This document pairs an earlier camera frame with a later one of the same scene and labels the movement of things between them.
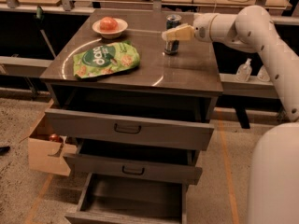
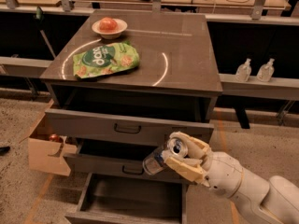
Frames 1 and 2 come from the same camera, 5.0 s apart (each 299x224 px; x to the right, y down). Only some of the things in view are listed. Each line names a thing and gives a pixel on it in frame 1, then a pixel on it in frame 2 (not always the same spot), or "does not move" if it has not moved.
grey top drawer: x=148 y=118 does not move
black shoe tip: x=4 y=149 does not move
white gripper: x=202 y=28 to x=224 y=171
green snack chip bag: x=106 y=58 does not move
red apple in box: x=54 y=137 does not move
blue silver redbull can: x=172 y=46 to x=154 y=163
